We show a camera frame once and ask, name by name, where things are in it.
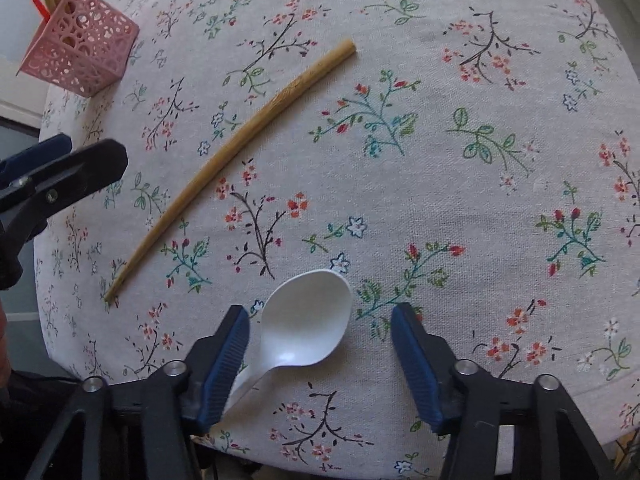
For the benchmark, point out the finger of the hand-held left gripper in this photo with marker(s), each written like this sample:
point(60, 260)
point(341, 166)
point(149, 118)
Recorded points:
point(45, 150)
point(85, 170)

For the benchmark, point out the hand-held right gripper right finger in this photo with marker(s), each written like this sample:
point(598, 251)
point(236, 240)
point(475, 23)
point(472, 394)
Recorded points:
point(415, 360)

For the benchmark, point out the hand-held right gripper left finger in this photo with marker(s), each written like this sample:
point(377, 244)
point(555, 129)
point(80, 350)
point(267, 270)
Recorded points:
point(225, 360)

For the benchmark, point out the white plastic spoon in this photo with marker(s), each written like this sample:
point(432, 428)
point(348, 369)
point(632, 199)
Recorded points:
point(305, 315)

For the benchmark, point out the pink perforated basket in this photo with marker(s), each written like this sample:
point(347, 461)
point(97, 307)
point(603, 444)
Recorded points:
point(80, 50)

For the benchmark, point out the floral tablecloth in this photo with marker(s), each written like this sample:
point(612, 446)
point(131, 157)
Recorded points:
point(450, 210)

